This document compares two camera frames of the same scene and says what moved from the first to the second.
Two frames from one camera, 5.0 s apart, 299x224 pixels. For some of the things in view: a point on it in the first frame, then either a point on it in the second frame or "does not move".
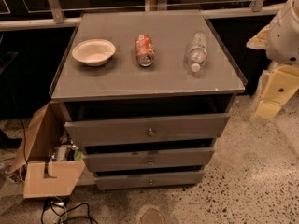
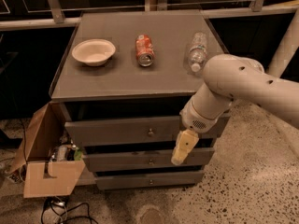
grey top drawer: (144, 130) does not move
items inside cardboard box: (66, 151) does not move
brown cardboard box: (32, 166) does not move
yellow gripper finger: (281, 82) to (187, 139)
